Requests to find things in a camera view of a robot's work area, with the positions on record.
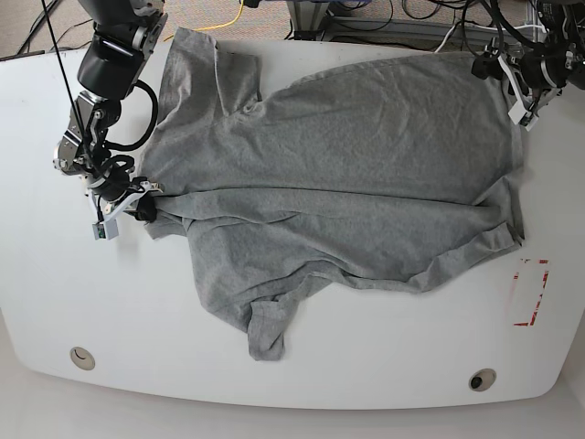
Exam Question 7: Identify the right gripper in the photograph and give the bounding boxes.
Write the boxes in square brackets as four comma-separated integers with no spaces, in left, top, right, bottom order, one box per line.
[85,172,162,223]

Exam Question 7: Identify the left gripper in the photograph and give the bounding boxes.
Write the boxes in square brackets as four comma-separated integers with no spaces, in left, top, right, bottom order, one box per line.
[472,38,576,112]

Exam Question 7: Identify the grey t-shirt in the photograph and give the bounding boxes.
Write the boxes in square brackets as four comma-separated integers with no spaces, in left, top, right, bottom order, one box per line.
[139,29,524,361]

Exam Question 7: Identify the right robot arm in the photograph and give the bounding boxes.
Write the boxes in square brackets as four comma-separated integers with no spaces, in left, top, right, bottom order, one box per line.
[53,0,167,236]

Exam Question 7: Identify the red tape rectangle marking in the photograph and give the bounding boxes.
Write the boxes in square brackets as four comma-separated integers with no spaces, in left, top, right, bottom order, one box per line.
[507,258,551,327]

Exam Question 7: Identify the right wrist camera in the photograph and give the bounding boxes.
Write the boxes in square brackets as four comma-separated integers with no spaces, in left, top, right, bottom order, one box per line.
[92,219,119,241]

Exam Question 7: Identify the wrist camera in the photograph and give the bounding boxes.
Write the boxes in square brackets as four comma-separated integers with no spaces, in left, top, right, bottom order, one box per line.
[92,219,119,241]
[508,101,538,132]

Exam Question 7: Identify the white cable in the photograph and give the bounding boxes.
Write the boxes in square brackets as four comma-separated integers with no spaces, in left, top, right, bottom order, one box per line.
[433,22,548,54]

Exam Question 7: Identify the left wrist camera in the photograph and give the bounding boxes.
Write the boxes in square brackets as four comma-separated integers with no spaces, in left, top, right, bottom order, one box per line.
[508,101,538,132]

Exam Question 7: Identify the left table cable grommet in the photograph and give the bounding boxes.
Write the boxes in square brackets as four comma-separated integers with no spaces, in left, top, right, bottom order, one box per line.
[69,347,96,371]

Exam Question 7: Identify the table cable grommet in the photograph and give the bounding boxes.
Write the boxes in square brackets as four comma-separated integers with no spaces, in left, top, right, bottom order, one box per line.
[69,347,96,371]
[468,369,497,392]

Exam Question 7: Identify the aluminium frame stand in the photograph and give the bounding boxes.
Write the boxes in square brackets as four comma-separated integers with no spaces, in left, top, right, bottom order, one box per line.
[289,0,517,51]

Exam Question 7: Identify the black floor cable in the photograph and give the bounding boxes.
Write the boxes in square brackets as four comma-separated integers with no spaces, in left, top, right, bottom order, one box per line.
[17,0,95,55]

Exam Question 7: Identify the yellow cable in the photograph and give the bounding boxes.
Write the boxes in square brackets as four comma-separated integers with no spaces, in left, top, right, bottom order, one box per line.
[163,0,243,43]

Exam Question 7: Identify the right table cable grommet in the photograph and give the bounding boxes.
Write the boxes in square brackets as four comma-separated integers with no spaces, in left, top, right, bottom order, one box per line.
[468,369,497,392]

